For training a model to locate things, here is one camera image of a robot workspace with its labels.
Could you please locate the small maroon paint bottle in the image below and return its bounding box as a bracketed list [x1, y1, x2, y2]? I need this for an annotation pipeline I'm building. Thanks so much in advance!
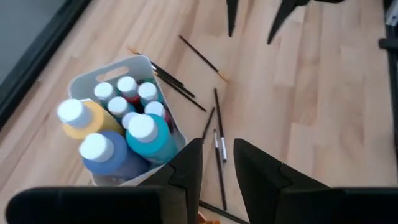
[144, 101, 172, 125]

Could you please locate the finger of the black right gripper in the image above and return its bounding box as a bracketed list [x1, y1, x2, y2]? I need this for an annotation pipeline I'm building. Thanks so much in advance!
[266, 0, 309, 45]
[226, 0, 239, 38]

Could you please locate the small light blue paint bottle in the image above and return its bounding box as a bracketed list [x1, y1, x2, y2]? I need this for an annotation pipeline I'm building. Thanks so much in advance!
[107, 96, 137, 121]

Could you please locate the black paintbrush silver ferrule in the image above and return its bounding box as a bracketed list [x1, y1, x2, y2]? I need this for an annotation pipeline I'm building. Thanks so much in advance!
[213, 88, 228, 163]
[213, 129, 228, 212]

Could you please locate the thin paintbrush orange tip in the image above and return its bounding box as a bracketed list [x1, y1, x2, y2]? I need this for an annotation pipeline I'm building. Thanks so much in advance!
[128, 45, 185, 88]

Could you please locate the small dark blue paint bottle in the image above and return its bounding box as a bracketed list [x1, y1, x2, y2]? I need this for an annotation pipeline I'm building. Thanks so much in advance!
[121, 111, 141, 130]

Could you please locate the small green paint bottle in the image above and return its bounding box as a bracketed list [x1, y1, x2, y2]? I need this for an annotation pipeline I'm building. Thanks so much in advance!
[93, 81, 116, 102]

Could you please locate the large periwinkle paint bottle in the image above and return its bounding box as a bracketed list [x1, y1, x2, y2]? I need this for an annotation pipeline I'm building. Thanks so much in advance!
[78, 130, 150, 180]

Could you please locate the black paintbrush orange tip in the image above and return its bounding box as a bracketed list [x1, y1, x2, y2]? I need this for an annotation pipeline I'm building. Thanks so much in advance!
[154, 71, 196, 98]
[160, 80, 207, 113]

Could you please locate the small red paint bottle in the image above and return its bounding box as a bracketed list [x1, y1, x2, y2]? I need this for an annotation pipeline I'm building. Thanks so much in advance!
[116, 75, 141, 105]

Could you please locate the large yellow paint bottle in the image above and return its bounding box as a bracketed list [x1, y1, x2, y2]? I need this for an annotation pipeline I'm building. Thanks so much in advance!
[57, 98, 124, 140]

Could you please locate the white plastic caddy bin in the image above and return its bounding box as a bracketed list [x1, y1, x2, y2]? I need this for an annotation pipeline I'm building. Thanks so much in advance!
[67, 55, 187, 187]

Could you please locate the thin black paintbrush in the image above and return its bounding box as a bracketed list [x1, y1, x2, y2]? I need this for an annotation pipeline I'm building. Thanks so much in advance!
[178, 34, 228, 83]
[201, 106, 216, 141]

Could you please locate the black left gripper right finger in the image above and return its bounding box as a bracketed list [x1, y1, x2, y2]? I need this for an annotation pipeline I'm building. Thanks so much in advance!
[233, 138, 332, 224]

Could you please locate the large teal paint bottle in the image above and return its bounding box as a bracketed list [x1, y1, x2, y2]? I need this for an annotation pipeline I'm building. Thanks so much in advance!
[125, 113, 178, 164]

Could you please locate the black paintbrush orange ferrule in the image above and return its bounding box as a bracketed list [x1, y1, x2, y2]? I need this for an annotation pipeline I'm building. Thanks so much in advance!
[198, 200, 250, 224]

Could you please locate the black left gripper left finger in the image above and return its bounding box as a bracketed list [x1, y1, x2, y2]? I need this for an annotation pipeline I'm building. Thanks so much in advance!
[138, 138, 204, 224]

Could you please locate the small turquoise paint bottle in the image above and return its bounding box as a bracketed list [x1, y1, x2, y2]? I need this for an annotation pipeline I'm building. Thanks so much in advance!
[137, 81, 164, 106]

